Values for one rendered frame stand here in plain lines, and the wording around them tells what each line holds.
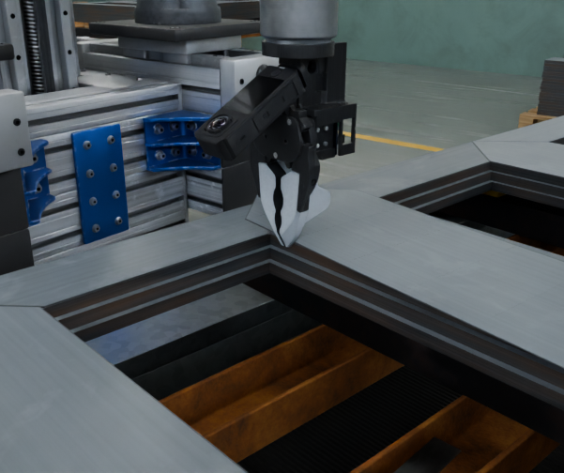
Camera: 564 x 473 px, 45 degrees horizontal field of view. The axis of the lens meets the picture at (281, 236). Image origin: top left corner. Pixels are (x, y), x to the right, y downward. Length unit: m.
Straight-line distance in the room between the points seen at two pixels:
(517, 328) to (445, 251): 0.16
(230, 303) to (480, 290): 0.44
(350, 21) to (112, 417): 8.87
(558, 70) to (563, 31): 2.89
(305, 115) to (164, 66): 0.58
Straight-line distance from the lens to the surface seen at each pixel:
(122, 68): 1.31
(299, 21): 0.66
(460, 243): 0.75
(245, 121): 0.63
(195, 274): 0.70
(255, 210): 0.83
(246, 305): 0.98
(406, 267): 0.68
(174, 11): 1.20
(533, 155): 1.15
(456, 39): 8.52
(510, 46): 8.27
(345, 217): 0.81
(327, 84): 0.71
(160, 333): 0.92
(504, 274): 0.69
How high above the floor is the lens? 1.13
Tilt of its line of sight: 22 degrees down
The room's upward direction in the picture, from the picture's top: straight up
